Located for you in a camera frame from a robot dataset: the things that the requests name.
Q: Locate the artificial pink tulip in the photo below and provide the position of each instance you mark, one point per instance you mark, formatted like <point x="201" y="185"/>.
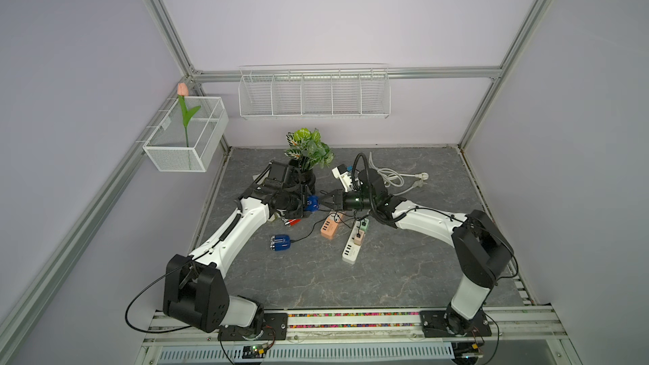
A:
<point x="186" y="112"/>

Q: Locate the potted green plant black vase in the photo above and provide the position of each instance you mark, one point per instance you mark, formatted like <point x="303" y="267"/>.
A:
<point x="306" y="150"/>

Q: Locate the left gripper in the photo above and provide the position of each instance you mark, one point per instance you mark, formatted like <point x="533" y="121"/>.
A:
<point x="298" y="213"/>

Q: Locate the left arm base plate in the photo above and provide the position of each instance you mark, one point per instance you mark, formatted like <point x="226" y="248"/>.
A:
<point x="269" y="327"/>

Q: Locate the white wire wall shelf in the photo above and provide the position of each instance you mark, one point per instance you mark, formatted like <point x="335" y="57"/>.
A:
<point x="314" y="91"/>

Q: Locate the white mesh wall basket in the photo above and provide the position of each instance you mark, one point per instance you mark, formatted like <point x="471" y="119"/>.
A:
<point x="189" y="134"/>

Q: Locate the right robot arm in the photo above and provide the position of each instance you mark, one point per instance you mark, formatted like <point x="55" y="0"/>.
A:
<point x="482" y="251"/>

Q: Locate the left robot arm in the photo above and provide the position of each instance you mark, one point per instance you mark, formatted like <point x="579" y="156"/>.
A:
<point x="195" y="290"/>

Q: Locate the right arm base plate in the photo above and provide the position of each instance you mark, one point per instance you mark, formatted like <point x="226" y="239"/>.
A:
<point x="443" y="324"/>

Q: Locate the pink charger adapter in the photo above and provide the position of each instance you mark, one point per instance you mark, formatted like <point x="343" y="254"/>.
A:
<point x="358" y="238"/>

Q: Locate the white power strip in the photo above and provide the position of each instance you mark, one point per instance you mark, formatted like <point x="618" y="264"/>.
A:
<point x="351" y="251"/>

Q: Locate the orange power strip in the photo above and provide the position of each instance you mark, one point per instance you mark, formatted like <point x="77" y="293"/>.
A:
<point x="331" y="224"/>

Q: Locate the blue electric shaver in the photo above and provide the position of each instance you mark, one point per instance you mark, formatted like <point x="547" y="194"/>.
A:
<point x="280" y="242"/>
<point x="312" y="203"/>

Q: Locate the green charger adapter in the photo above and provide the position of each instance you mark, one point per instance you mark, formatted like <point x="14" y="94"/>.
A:
<point x="363" y="227"/>

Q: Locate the white vented cable duct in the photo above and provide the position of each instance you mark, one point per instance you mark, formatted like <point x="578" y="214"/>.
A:
<point x="308" y="353"/>

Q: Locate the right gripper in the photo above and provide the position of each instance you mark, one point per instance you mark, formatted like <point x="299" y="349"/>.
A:
<point x="335" y="200"/>

